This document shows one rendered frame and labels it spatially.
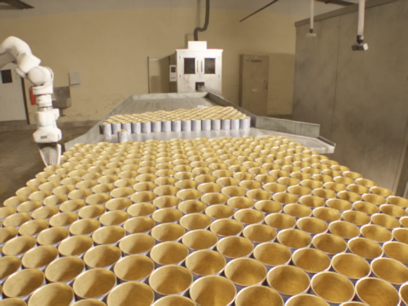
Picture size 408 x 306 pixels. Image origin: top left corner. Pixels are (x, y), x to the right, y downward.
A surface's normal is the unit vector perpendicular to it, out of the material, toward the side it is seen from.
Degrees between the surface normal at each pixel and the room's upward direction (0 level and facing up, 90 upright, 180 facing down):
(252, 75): 90
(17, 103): 90
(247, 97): 90
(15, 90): 90
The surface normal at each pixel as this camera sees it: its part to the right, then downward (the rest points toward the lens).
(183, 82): 0.15, 0.30
